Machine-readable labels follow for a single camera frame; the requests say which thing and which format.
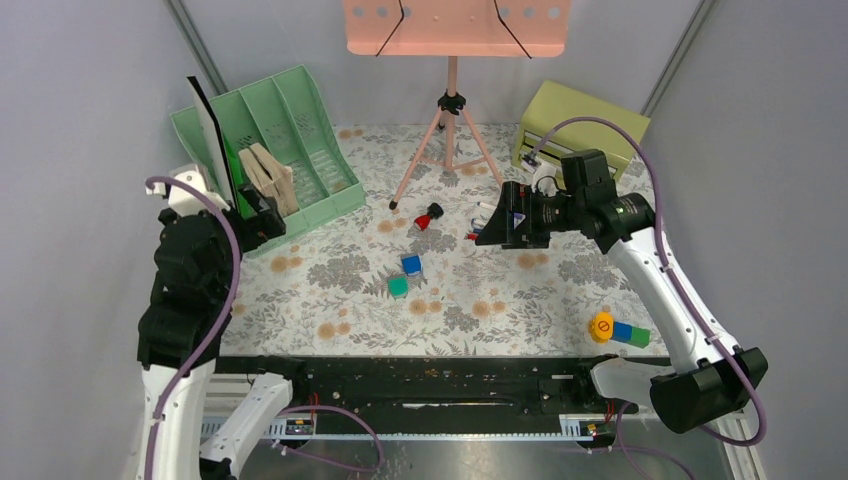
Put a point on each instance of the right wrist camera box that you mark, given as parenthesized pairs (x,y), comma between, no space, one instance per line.
(540,172)

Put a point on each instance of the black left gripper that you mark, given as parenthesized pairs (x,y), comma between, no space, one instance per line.
(269,218)

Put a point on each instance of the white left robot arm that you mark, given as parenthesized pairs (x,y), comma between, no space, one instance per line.
(198,269)

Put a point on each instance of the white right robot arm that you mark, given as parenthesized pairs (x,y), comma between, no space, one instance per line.
(710,374)

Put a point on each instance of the blue stamp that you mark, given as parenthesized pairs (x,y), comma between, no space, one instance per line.
(412,265)

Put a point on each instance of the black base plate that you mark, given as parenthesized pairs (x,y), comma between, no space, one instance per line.
(432,397)

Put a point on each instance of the teal stamp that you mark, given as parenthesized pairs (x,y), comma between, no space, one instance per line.
(398,286)

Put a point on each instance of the pink music stand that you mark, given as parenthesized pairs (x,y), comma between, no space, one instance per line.
(455,30)

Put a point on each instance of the red and black stamp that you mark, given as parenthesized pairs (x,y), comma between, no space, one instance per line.
(433,212)

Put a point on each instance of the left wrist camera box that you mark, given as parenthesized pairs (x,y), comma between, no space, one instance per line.
(190,191)

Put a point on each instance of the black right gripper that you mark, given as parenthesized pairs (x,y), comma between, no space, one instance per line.
(500,229)

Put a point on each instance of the floral table mat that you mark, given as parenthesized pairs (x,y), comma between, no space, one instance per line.
(325,293)

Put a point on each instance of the green plastic folder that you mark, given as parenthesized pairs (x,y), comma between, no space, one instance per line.
(238,185)

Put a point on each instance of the white sketch pad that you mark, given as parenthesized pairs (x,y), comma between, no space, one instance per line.
(214,139)

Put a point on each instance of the purple 52-storey treehouse book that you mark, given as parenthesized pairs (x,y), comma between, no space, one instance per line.
(261,179)

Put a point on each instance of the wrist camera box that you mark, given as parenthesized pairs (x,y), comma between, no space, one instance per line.
(540,172)
(190,191)

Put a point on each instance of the green plastic file organizer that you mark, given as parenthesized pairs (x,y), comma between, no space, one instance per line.
(285,114)

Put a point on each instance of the yellow-green drawer cabinet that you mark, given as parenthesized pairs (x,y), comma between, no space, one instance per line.
(554,103)

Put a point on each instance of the yellow blue green toy block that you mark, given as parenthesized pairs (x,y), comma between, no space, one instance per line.
(604,328)

